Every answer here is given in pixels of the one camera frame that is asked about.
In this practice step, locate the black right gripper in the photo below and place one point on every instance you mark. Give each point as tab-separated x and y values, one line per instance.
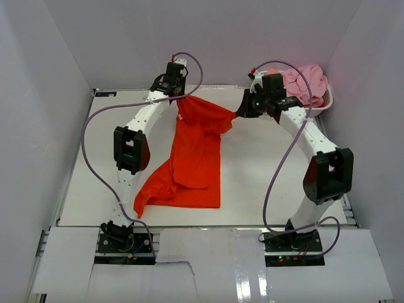
243	111

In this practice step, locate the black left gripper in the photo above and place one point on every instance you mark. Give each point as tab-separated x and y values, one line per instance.
182	82

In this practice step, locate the orange t shirt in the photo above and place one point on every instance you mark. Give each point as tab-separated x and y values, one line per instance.
191	177

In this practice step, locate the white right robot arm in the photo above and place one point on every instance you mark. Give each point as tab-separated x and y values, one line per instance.
330	168

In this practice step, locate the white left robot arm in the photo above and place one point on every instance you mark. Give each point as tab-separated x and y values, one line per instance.
132	153

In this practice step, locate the light pink t shirt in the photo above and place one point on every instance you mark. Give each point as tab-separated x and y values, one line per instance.
296	87

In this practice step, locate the white perforated laundry basket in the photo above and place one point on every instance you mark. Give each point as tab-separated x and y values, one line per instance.
327	103

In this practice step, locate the black table label sticker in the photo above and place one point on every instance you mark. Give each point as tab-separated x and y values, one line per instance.
105	94

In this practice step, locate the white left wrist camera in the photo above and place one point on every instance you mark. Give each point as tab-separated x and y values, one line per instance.
180	61

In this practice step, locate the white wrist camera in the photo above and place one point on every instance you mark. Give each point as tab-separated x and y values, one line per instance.
256	77
180	61

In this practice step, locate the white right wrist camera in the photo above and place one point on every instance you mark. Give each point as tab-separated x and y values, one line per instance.
256	77

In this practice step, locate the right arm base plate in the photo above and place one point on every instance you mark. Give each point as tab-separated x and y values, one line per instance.
286	251

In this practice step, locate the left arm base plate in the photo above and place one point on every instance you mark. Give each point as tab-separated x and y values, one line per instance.
121	245

